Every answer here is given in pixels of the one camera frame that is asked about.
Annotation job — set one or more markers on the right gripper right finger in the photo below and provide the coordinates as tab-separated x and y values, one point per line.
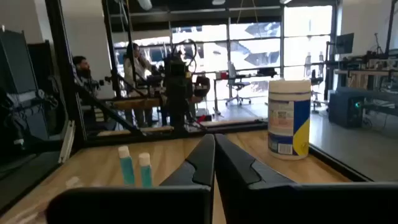
280	205

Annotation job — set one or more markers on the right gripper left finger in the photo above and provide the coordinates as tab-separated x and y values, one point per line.
140	205

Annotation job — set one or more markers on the blue mouthwash bottle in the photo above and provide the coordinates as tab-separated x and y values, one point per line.
145	172

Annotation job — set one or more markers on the small white cap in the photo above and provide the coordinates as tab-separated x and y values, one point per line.
127	168

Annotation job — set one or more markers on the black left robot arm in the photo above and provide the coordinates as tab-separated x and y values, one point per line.
178	93

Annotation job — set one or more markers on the white wipes canister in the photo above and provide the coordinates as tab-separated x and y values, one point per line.
289	124

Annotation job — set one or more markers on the silver aluminium extrusion bar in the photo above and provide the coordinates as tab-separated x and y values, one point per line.
66	143

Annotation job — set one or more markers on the neighbouring wooden table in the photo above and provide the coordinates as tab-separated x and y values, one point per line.
136	103

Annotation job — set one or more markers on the black computer tower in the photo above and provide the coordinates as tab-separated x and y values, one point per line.
345	109

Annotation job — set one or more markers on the office chair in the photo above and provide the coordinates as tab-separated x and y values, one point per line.
237	85

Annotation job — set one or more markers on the person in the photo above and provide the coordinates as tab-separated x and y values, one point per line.
133	71
82	70

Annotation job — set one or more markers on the dark backpack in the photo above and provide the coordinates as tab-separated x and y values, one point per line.
18	118

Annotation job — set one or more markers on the black monitor on stand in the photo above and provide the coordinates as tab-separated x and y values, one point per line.
344	43

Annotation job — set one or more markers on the dark upright panel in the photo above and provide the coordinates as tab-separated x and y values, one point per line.
17	62

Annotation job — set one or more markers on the black aluminium table frame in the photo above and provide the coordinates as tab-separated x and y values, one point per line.
69	93

